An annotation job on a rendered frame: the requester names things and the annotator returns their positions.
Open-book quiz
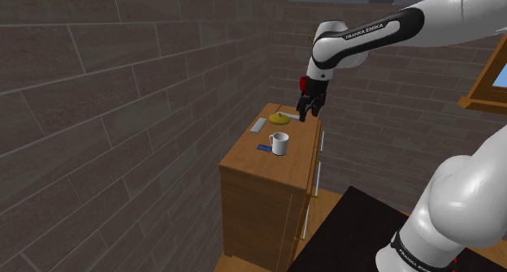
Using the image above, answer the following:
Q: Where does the white mug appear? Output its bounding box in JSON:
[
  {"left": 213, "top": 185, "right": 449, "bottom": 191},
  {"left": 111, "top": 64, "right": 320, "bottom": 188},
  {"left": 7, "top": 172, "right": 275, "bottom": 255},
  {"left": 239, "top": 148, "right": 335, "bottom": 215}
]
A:
[{"left": 268, "top": 132, "right": 290, "bottom": 157}]

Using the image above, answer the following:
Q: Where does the yellow round lid with knob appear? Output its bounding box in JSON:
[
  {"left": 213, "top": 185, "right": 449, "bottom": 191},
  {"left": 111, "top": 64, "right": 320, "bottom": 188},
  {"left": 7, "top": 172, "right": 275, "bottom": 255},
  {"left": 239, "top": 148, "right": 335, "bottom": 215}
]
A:
[{"left": 268, "top": 112, "right": 292, "bottom": 127}]

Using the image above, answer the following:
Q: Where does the wooden chest of drawers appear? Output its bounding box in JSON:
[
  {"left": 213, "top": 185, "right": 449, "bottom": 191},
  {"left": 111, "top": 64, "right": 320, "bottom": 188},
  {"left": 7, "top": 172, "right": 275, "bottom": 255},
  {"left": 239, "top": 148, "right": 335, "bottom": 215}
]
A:
[{"left": 218, "top": 101, "right": 326, "bottom": 272}]

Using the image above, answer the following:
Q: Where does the dark robot stand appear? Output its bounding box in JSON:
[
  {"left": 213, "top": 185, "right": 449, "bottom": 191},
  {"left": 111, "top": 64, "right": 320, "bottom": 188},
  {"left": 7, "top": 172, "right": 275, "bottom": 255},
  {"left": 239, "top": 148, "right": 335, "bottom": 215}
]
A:
[{"left": 286, "top": 185, "right": 507, "bottom": 272}]

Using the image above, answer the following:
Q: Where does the wooden framed window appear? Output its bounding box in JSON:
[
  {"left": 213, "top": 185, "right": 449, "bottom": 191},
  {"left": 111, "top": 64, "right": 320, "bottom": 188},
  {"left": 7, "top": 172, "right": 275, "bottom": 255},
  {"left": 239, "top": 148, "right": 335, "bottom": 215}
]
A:
[{"left": 457, "top": 33, "right": 507, "bottom": 116}]

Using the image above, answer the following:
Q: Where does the grey flat remote control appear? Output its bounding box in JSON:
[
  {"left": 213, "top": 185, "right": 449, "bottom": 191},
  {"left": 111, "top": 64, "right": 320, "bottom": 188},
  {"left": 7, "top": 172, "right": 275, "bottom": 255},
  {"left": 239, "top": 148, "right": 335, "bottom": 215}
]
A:
[{"left": 249, "top": 118, "right": 268, "bottom": 135}]

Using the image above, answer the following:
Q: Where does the grey flat bar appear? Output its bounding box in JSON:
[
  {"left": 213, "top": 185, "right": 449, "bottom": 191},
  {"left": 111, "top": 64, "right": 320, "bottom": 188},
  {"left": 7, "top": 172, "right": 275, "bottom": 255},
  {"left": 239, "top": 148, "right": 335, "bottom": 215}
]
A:
[{"left": 275, "top": 110, "right": 302, "bottom": 122}]

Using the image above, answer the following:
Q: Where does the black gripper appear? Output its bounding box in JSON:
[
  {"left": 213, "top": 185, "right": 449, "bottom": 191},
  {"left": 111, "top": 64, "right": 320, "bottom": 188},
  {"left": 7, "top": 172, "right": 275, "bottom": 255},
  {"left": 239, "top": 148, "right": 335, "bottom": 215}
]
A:
[{"left": 297, "top": 77, "right": 329, "bottom": 123}]

